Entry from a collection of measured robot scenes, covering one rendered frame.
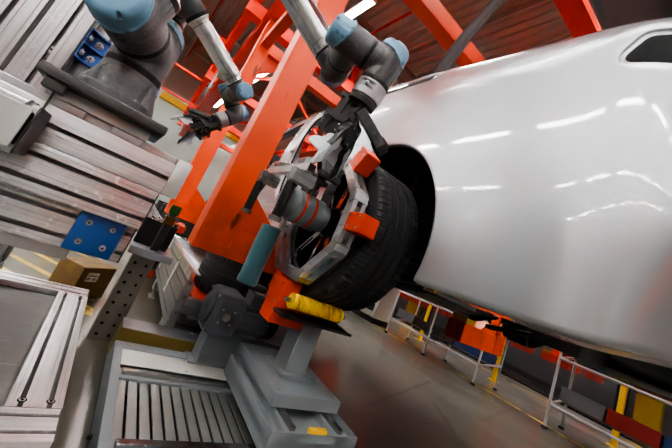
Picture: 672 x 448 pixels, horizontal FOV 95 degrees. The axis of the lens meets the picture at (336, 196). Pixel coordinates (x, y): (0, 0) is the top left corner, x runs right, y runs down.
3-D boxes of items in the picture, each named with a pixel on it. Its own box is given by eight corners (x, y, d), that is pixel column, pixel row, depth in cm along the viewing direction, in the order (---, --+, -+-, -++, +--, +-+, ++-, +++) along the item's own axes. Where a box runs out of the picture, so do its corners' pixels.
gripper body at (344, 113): (323, 138, 79) (349, 99, 79) (350, 154, 76) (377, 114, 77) (313, 126, 72) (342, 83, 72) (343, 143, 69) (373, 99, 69)
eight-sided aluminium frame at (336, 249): (329, 299, 106) (385, 160, 117) (314, 294, 103) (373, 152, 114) (272, 264, 152) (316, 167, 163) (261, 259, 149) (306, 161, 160)
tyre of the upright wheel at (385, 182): (435, 169, 131) (342, 186, 184) (399, 140, 119) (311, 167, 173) (397, 330, 110) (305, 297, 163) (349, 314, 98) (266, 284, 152)
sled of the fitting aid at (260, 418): (348, 463, 108) (359, 434, 110) (259, 462, 91) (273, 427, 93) (290, 384, 151) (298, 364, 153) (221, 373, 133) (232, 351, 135)
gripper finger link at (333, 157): (322, 167, 84) (332, 137, 79) (339, 178, 82) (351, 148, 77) (316, 170, 82) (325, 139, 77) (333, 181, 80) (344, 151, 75)
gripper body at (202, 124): (195, 128, 137) (221, 121, 143) (187, 117, 141) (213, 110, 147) (198, 141, 143) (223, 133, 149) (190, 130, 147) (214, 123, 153)
